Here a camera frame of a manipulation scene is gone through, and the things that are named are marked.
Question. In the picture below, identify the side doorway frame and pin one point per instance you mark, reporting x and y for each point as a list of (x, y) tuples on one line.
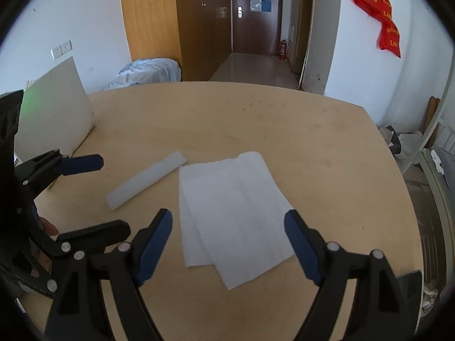
[(299, 32)]

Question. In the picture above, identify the left hand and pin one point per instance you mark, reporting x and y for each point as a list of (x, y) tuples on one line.
[(41, 244)]

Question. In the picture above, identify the white wall socket pair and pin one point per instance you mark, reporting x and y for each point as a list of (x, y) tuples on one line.
[(62, 49)]

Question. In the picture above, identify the white tissue sheet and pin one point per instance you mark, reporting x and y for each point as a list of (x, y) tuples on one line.
[(232, 217)]

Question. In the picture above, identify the light blue crumpled sheet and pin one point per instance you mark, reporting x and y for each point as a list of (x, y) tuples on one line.
[(147, 71)]

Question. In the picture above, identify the dark brown entrance door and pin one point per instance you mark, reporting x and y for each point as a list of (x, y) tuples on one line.
[(257, 26)]

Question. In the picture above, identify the white foam box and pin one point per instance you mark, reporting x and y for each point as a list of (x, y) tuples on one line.
[(56, 113)]

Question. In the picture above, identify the white foam strip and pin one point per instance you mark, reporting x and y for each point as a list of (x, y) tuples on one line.
[(144, 179)]

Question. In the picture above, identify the wooden wardrobe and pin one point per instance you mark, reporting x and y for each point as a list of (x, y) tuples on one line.
[(195, 33)]

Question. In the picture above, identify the red fire extinguisher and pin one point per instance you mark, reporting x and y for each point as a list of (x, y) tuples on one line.
[(283, 49)]

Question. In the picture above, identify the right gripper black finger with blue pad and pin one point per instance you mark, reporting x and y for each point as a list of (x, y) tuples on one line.
[(384, 306), (78, 311)]

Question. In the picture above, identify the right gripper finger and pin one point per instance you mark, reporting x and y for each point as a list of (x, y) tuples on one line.
[(81, 164), (94, 239)]

